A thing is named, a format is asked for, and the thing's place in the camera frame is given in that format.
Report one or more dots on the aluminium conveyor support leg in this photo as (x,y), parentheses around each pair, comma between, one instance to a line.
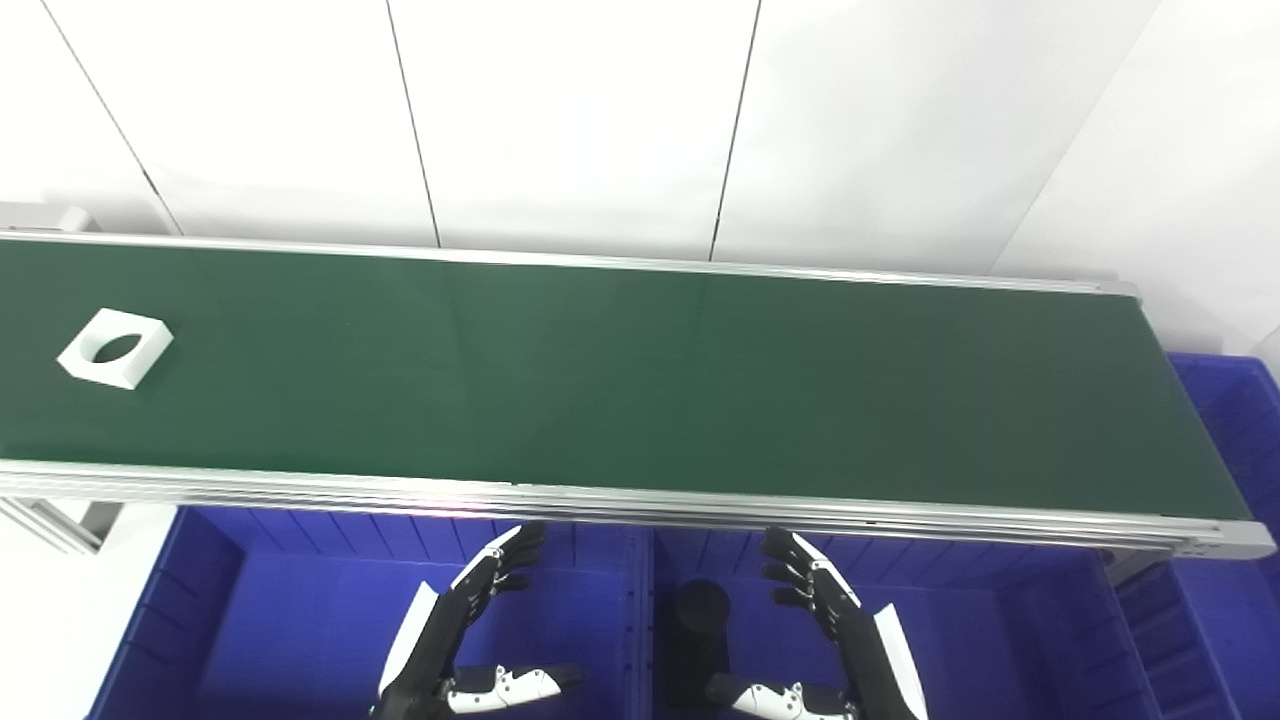
(60,520)
(1130,565)

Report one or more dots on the blue plastic bin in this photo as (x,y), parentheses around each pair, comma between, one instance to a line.
(1000,640)
(300,620)
(1230,620)

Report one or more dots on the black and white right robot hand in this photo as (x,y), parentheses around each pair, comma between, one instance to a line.
(860,650)

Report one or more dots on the white square part with round hole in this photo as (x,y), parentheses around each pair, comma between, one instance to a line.
(150,345)

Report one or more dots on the green conveyor belt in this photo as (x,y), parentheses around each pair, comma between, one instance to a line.
(700,510)
(640,380)

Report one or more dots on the black cylindrical part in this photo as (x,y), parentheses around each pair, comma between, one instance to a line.
(698,620)

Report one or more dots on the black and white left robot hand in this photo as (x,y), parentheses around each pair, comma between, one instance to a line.
(440,620)

